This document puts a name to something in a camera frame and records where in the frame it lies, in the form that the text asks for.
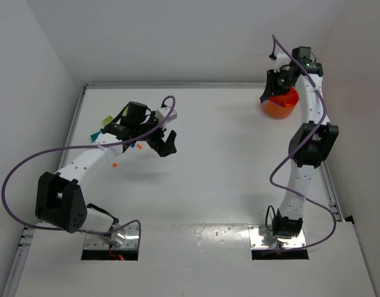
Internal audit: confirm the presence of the yellow-green lego brick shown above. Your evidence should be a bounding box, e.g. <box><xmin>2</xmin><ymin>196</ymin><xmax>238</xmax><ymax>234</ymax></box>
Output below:
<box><xmin>102</xmin><ymin>116</ymin><xmax>113</xmax><ymax>126</ymax></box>

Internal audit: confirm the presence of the teal lego brick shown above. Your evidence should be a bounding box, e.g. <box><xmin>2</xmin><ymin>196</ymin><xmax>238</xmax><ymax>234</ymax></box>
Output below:
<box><xmin>90</xmin><ymin>131</ymin><xmax>101</xmax><ymax>142</ymax></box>

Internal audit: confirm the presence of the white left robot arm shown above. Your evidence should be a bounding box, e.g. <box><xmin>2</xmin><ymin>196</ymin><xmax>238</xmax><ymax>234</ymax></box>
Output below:
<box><xmin>35</xmin><ymin>101</ymin><xmax>177</xmax><ymax>235</ymax></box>

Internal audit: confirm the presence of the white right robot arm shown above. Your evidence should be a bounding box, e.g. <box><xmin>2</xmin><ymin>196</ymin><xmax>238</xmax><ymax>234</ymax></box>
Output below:
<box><xmin>260</xmin><ymin>46</ymin><xmax>339</xmax><ymax>238</ymax></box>

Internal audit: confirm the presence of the orange divided round container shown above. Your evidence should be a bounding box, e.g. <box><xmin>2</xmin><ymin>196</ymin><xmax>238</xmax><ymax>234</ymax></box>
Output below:
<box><xmin>260</xmin><ymin>88</ymin><xmax>299</xmax><ymax>119</ymax></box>

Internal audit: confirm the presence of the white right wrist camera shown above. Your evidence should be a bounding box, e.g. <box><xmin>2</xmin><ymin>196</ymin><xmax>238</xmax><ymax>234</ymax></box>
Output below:
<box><xmin>269</xmin><ymin>53</ymin><xmax>291</xmax><ymax>69</ymax></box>

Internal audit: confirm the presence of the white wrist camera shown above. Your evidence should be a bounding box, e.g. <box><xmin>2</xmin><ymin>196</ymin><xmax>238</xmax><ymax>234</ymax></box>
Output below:
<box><xmin>155</xmin><ymin>107</ymin><xmax>178</xmax><ymax>123</ymax></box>
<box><xmin>269</xmin><ymin>53</ymin><xmax>291</xmax><ymax>69</ymax></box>

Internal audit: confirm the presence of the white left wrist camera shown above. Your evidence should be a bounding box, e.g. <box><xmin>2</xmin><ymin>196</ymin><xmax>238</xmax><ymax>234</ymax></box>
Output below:
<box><xmin>155</xmin><ymin>107</ymin><xmax>178</xmax><ymax>123</ymax></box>

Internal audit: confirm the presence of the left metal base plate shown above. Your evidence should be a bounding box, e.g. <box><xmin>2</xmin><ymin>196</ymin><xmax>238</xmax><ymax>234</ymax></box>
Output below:
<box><xmin>84</xmin><ymin>223</ymin><xmax>140</xmax><ymax>251</ymax></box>

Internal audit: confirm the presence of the metal base plate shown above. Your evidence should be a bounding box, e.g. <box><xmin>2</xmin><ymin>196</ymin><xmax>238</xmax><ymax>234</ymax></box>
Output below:
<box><xmin>84</xmin><ymin>223</ymin><xmax>140</xmax><ymax>251</ymax></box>
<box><xmin>248</xmin><ymin>225</ymin><xmax>306</xmax><ymax>251</ymax></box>

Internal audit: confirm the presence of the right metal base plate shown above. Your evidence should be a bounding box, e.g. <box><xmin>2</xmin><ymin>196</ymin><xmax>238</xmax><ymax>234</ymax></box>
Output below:
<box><xmin>248</xmin><ymin>225</ymin><xmax>306</xmax><ymax>251</ymax></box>

